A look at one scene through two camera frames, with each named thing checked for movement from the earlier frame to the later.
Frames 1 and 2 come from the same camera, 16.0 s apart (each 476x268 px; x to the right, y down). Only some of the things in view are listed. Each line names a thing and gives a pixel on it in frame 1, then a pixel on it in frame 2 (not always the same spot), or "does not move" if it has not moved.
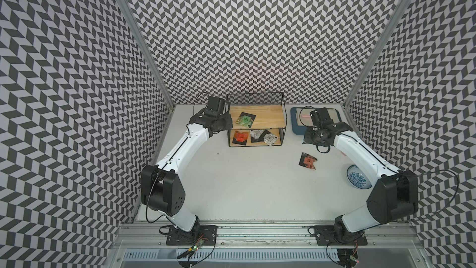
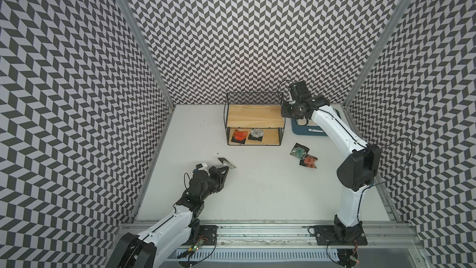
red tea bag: (240, 138) does not move
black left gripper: (227, 116) to (216, 172)
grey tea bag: (257, 135) does not move
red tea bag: (307, 160) does not move
